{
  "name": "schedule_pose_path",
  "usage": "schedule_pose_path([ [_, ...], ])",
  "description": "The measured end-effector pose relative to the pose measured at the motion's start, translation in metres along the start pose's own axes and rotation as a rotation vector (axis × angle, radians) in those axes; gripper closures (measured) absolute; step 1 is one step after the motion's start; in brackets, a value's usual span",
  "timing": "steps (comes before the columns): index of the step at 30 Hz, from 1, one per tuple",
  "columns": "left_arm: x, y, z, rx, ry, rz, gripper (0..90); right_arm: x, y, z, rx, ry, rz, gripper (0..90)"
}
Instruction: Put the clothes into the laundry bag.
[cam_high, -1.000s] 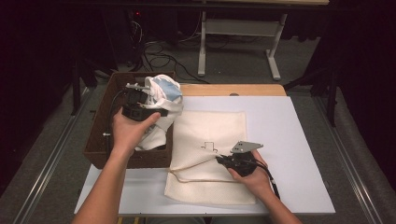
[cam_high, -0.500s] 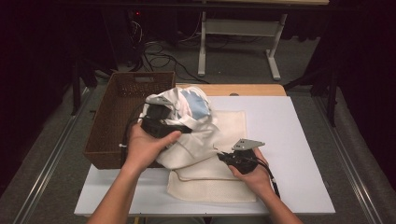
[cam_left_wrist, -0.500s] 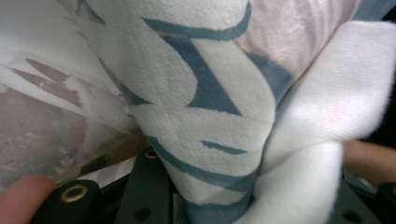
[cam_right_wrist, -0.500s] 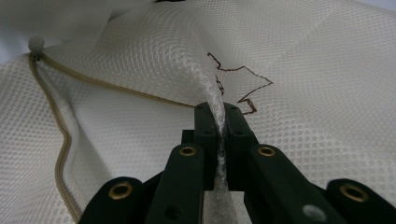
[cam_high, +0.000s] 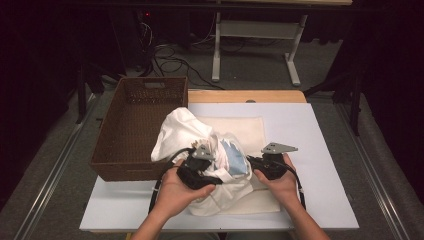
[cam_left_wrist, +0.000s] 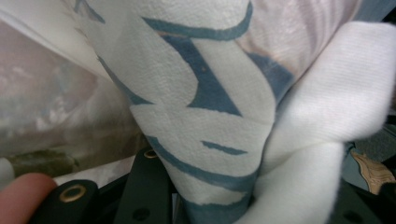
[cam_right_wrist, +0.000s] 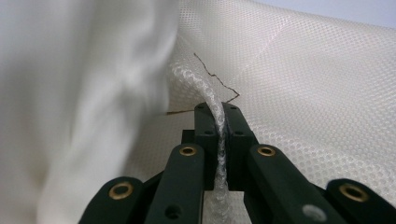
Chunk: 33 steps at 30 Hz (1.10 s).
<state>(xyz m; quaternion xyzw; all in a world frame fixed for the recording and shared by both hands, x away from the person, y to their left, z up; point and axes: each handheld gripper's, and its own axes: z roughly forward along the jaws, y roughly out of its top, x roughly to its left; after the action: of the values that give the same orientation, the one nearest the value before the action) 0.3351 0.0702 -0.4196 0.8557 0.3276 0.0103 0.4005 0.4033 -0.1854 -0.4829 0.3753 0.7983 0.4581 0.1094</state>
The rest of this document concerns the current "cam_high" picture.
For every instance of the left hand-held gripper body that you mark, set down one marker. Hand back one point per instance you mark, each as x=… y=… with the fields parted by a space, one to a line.
x=196 y=173

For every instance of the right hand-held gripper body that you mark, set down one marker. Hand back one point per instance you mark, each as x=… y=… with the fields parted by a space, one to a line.
x=271 y=166

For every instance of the light blue cloth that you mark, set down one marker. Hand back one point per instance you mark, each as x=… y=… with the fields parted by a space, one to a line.
x=233 y=160

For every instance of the white cloth garment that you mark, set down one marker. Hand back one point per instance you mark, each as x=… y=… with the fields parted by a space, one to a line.
x=180 y=133

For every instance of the cream mesh laundry bag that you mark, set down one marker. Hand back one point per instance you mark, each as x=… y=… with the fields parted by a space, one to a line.
x=243 y=130

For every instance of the brown woven basket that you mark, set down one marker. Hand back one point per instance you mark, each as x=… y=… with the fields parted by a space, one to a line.
x=133 y=133

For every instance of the person's right hand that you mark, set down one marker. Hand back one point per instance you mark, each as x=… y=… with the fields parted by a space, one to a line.
x=281 y=188

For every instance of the person's left hand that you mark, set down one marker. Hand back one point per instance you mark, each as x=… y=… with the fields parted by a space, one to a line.
x=176 y=196

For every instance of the dark metal stand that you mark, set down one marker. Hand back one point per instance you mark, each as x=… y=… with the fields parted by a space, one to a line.
x=81 y=96
x=355 y=100

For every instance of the dark equipment with red light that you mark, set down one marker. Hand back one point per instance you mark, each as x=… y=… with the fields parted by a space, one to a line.
x=130 y=40

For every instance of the dark curtain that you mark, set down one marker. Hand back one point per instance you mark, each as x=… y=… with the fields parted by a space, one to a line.
x=30 y=83
x=396 y=83

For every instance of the metal floor rail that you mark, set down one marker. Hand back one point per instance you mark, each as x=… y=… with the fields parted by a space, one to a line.
x=376 y=180
x=50 y=183

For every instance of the white metal desk frame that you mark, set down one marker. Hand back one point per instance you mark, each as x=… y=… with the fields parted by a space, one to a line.
x=256 y=29

